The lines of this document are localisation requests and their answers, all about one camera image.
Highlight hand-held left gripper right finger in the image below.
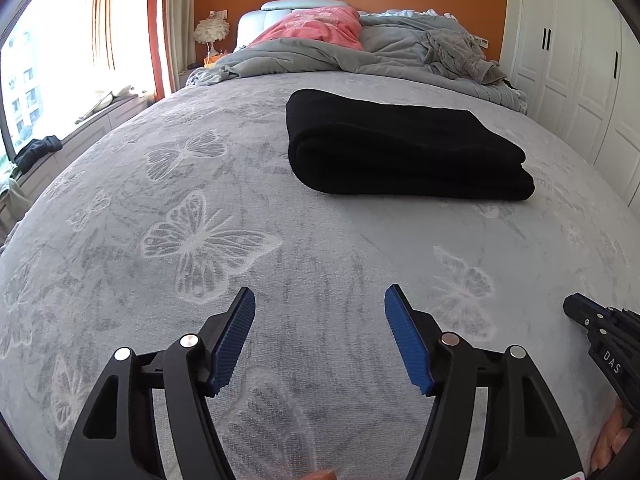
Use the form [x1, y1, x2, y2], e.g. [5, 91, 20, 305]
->
[384, 284, 586, 480]

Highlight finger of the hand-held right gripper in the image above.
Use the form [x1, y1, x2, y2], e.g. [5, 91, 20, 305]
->
[562, 292, 609, 334]

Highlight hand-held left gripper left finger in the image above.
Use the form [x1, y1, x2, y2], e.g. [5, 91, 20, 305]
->
[59, 287, 257, 480]

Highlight black pants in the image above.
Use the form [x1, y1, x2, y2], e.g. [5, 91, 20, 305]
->
[285, 89, 536, 202]

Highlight person's right hand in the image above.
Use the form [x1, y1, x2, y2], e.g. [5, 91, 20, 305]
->
[590, 404, 637, 476]

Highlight grey butterfly bed blanket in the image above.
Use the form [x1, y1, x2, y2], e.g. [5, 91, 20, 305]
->
[0, 70, 640, 480]

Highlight white wardrobe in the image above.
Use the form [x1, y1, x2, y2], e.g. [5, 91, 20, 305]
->
[500, 0, 640, 206]

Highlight white window bench cabinet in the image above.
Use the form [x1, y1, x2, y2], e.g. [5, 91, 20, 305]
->
[0, 92, 156, 231]

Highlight dark clothes pile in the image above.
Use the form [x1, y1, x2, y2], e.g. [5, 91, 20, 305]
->
[14, 135, 63, 173]

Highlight crumpled grey garment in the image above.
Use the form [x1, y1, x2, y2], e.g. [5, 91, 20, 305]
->
[422, 29, 508, 86]

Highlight grey duvet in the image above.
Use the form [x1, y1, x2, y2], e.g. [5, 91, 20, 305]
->
[186, 10, 528, 113]

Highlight white feather table lamp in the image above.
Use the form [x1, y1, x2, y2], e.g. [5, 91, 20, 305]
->
[194, 17, 231, 56]

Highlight pale blue headboard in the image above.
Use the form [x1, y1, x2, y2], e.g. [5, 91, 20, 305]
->
[235, 0, 361, 53]

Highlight orange curtain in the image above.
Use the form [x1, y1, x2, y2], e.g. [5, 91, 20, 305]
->
[85, 0, 176, 103]

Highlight pink pillow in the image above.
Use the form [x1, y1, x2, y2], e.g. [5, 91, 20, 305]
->
[247, 6, 365, 52]

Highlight window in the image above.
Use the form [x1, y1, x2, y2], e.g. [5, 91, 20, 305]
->
[0, 0, 156, 161]

